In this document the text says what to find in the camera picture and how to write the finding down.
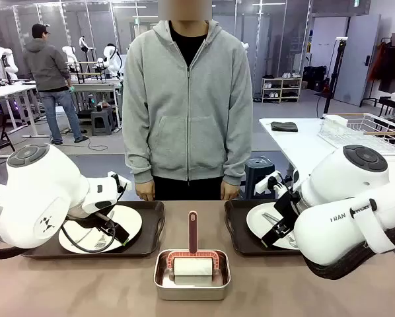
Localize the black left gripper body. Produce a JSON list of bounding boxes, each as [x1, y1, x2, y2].
[[95, 211, 120, 232]]

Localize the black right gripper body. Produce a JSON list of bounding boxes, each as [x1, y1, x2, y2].
[[272, 190, 303, 232]]

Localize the round white plate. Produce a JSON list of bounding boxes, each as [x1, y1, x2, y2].
[[246, 201, 301, 250], [58, 204, 143, 254]]

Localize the dark brown serving tray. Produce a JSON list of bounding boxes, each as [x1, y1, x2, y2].
[[223, 199, 304, 258], [20, 200, 166, 260]]

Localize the pink handled lint roller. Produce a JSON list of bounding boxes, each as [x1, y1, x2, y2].
[[166, 210, 220, 287]]

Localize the person's left forearm grey sleeve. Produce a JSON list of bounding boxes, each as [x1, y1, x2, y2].
[[223, 131, 253, 186]]

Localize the person's right forearm grey sleeve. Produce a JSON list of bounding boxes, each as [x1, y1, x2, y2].
[[123, 131, 154, 185]]

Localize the person's right hand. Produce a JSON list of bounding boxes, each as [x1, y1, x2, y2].
[[134, 182, 156, 201]]

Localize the person's left hand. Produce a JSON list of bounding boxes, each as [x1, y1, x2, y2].
[[220, 183, 240, 201]]

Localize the dark blue plastic stool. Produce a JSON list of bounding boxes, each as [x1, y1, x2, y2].
[[243, 157, 276, 201]]

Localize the large white table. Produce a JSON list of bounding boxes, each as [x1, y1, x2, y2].
[[259, 117, 395, 188]]

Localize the folded black cloth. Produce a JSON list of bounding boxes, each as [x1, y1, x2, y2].
[[270, 121, 299, 133]]

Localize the rectangular metal container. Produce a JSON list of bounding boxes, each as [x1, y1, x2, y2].
[[153, 249, 232, 301]]

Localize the grey step stool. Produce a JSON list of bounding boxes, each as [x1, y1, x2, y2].
[[90, 107, 114, 136]]

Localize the white shoe rack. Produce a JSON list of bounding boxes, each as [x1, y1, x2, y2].
[[261, 77, 303, 104]]

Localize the person in light grey hoodie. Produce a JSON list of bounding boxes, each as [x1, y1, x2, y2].
[[122, 0, 254, 201]]

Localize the black bags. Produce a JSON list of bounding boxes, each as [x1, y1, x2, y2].
[[303, 65, 328, 92]]

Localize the white workbench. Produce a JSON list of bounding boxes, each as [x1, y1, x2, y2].
[[70, 82, 122, 128]]

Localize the black cart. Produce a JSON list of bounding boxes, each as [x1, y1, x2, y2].
[[378, 95, 395, 122]]

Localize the grey door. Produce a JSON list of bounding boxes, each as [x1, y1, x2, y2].
[[334, 15, 382, 107]]

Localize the white office desk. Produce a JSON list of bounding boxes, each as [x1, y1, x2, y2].
[[0, 84, 50, 138]]

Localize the person dark grey hoodie jeans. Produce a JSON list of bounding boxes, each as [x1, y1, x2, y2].
[[22, 22, 85, 145]]

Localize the orange hanging jacket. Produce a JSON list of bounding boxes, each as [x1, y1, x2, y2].
[[369, 42, 385, 83]]

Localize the black hanging jacket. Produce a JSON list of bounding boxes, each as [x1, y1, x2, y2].
[[380, 42, 395, 94]]

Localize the black light stand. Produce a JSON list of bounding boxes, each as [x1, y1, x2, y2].
[[316, 37, 349, 119]]

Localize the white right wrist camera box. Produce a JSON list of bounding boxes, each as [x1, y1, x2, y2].
[[254, 170, 284, 195]]

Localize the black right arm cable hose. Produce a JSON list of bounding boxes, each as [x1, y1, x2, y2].
[[303, 242, 395, 281]]

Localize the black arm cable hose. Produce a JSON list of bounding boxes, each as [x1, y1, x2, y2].
[[0, 236, 30, 260], [303, 242, 395, 281]]

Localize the white wire dish rack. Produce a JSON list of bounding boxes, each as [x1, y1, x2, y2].
[[318, 113, 395, 157]]

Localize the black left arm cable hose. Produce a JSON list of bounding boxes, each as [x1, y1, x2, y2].
[[0, 236, 30, 260]]

